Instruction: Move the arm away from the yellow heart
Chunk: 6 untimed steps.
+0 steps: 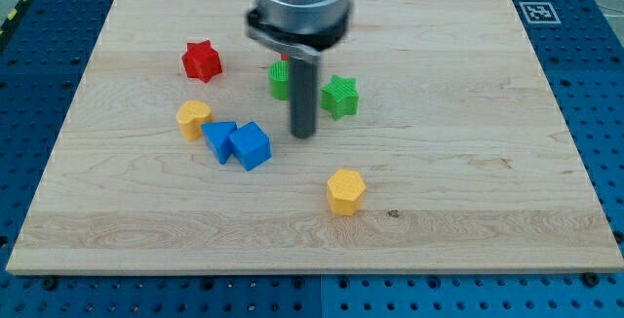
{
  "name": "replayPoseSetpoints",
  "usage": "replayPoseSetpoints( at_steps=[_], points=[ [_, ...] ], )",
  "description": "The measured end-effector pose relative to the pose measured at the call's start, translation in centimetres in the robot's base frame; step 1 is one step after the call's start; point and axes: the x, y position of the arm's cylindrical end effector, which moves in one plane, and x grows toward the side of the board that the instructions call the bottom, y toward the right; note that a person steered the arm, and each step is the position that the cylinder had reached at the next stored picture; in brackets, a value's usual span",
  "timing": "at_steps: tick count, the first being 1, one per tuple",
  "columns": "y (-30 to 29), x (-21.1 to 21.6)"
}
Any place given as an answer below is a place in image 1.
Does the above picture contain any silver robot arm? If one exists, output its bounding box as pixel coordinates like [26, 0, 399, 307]
[247, 0, 352, 64]

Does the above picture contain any yellow heart block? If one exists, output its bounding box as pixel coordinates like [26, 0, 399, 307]
[175, 99, 213, 140]

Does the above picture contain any green star block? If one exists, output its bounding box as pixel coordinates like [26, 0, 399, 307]
[321, 75, 359, 120]

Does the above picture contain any yellow hexagon block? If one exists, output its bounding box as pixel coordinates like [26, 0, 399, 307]
[326, 169, 366, 216]

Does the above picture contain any blue cube block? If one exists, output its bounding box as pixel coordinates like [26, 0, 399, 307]
[228, 122, 272, 171]

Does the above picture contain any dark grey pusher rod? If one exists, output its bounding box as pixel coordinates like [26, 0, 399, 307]
[289, 57, 318, 139]

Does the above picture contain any green cylinder block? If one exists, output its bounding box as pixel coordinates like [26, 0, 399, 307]
[268, 60, 290, 100]

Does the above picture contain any blue triangle block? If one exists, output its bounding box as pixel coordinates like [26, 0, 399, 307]
[201, 121, 238, 165]

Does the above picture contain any wooden board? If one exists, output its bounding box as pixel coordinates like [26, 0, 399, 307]
[7, 0, 623, 275]

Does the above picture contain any red star block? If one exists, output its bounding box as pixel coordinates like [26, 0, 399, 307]
[181, 40, 223, 83]

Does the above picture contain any white fiducial marker tag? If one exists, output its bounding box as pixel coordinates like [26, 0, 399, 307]
[520, 1, 561, 24]

